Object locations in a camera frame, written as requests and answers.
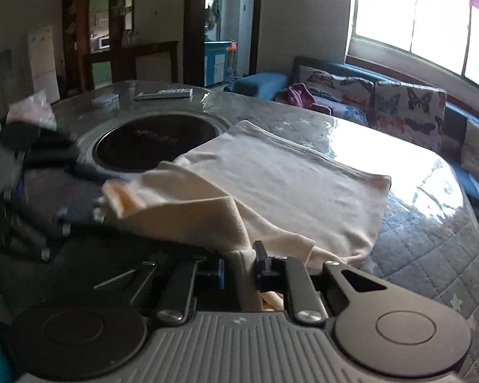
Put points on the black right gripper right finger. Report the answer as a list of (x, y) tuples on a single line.
[(380, 329)]

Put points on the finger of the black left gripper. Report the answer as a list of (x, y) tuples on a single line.
[(68, 160), (32, 234)]

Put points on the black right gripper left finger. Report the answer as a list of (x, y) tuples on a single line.
[(92, 333)]

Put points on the cream knit sweater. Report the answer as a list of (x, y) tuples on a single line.
[(250, 185)]

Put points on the pink plastic bag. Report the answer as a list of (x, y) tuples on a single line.
[(35, 109)]

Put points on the round black induction cooktop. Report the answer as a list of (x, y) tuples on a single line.
[(131, 145)]

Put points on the small teal packet on table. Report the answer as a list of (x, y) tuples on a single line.
[(105, 100)]

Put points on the grey quilted star tablecloth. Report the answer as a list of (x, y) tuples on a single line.
[(429, 240)]

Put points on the white refrigerator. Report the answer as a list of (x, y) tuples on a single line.
[(42, 63)]

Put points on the grey remote on table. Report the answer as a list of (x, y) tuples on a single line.
[(166, 94)]

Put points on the dark wooden shelf divider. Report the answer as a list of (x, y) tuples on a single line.
[(100, 47)]

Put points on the blue cabinet in doorway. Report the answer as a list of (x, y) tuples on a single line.
[(216, 55)]

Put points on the blue corner sofa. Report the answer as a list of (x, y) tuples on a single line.
[(267, 85)]

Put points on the large butterfly print pillow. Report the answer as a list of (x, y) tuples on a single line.
[(410, 112)]

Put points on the low butterfly print pillow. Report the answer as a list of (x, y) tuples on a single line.
[(349, 97)]

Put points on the purple crumpled garment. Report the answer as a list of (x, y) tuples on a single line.
[(298, 95)]

